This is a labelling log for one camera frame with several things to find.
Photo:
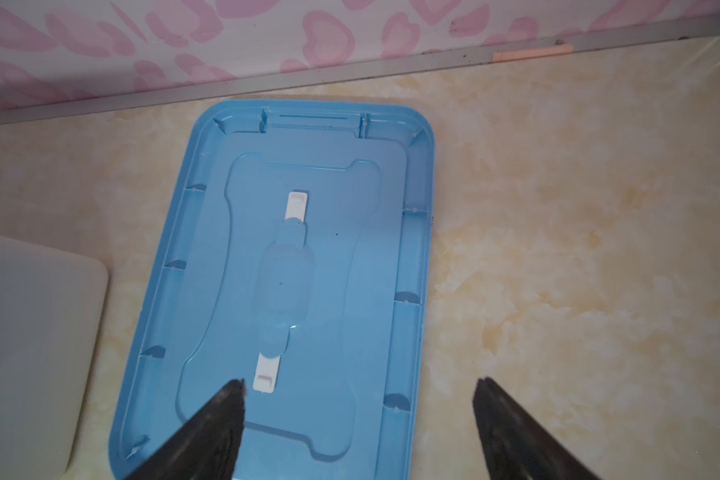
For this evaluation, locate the blue plastic bin lid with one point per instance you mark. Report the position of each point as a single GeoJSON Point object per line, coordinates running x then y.
{"type": "Point", "coordinates": [294, 257]}

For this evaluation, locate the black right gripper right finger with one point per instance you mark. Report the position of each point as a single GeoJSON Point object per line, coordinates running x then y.
{"type": "Point", "coordinates": [514, 444]}

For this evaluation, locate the rear wall base rail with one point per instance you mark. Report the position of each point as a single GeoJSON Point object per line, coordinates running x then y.
{"type": "Point", "coordinates": [457, 58]}

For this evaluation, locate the white plastic storage bin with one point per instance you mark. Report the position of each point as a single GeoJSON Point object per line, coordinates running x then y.
{"type": "Point", "coordinates": [51, 304]}

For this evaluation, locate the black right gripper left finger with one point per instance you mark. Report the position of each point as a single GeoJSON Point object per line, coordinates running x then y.
{"type": "Point", "coordinates": [207, 445]}

